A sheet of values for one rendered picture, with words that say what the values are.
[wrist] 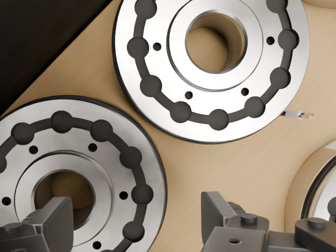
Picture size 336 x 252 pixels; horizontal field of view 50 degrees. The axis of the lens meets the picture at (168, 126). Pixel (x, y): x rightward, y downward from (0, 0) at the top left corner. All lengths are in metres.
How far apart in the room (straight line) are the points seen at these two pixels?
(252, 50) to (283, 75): 0.02
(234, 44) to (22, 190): 0.13
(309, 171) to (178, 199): 0.08
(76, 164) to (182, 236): 0.08
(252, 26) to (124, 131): 0.08
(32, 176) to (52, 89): 0.06
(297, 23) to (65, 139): 0.13
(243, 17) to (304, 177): 0.10
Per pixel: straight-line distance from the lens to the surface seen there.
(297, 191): 0.23
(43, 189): 0.21
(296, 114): 0.19
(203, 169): 0.22
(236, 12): 0.19
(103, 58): 0.22
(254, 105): 0.19
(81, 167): 0.18
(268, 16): 0.20
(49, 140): 0.19
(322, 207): 0.21
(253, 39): 0.19
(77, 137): 0.19
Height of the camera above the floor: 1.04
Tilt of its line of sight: 84 degrees down
